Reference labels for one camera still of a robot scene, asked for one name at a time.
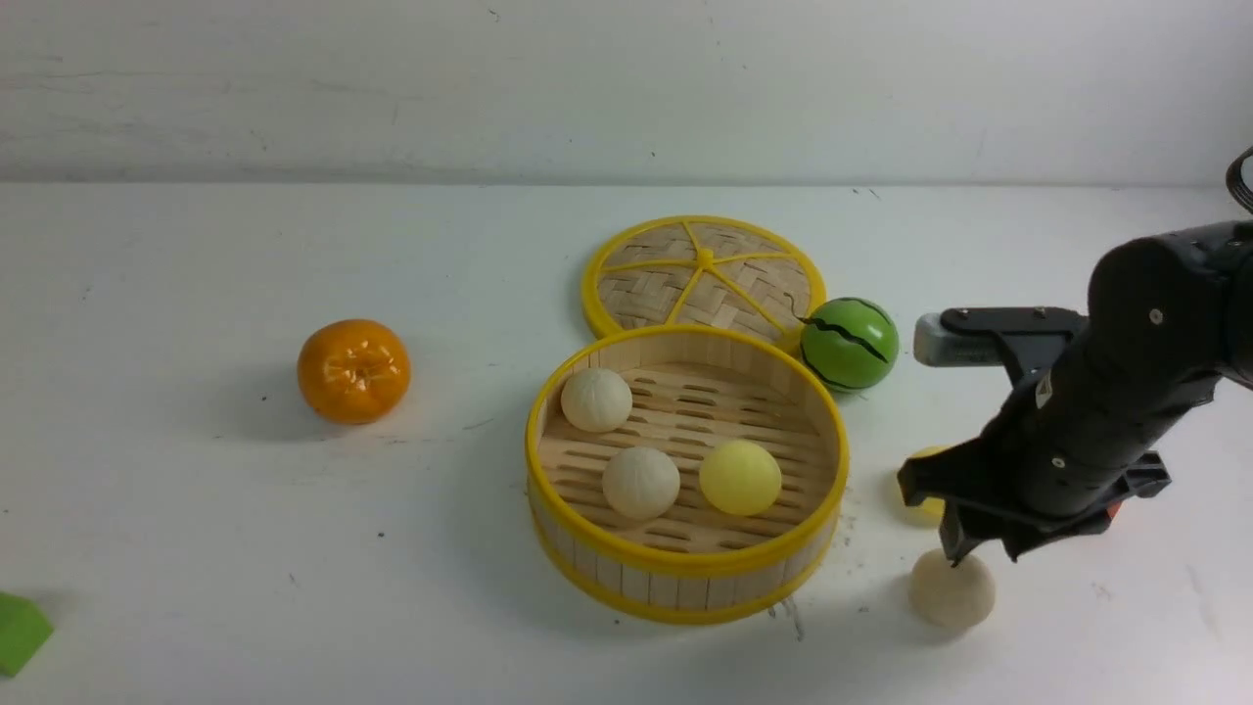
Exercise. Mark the woven bamboo steamer lid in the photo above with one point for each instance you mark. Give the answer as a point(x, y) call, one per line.
point(701, 270)

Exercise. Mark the yellow bun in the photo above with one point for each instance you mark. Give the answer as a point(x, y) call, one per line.
point(740, 478)
point(930, 512)

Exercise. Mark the bamboo steamer tray yellow rim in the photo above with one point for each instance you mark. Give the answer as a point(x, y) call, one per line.
point(693, 388)

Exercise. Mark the orange toy tangerine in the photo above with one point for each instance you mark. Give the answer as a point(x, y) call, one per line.
point(354, 371)

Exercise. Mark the green foam block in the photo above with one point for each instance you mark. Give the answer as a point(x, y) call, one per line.
point(24, 629)

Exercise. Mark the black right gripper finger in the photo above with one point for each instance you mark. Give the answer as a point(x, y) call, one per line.
point(961, 531)
point(1021, 539)

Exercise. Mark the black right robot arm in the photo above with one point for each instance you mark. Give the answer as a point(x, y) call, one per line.
point(1168, 318)

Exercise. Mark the white bun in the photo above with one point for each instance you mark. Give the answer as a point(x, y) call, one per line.
point(596, 400)
point(956, 598)
point(640, 483)

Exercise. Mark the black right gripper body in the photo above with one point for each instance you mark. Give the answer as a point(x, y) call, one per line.
point(1065, 445)

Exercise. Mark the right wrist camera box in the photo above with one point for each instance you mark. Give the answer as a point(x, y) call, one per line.
point(1024, 341)

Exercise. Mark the green toy watermelon ball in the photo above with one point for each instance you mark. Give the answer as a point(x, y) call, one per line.
point(851, 344)

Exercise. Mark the yellow bun bottom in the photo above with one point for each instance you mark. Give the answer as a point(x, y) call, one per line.
point(740, 478)

